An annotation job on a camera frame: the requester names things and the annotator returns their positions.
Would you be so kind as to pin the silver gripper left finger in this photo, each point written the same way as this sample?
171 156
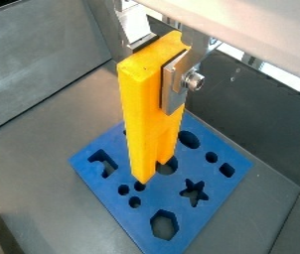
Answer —
134 28

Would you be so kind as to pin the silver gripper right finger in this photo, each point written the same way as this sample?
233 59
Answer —
179 71

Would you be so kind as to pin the yellow double-square peg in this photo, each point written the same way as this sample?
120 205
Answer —
151 130

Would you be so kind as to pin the blue shape-sorting block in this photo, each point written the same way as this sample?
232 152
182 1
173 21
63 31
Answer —
163 213

